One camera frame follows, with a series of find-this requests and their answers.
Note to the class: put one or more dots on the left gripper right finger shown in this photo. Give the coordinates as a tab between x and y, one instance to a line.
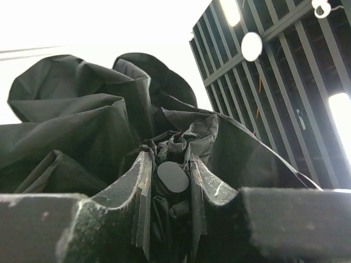
255	224

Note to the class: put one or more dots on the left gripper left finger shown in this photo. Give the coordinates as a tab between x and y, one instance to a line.
111	226

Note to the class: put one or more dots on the black folding umbrella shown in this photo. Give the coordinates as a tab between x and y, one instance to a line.
95	120

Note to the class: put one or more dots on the round white ceiling lamp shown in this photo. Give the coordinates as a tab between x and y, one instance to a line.
251	46

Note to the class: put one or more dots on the long ceiling light strip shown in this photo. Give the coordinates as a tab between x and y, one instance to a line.
231	11

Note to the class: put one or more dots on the white ceiling security camera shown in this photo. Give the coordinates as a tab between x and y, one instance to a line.
322	8

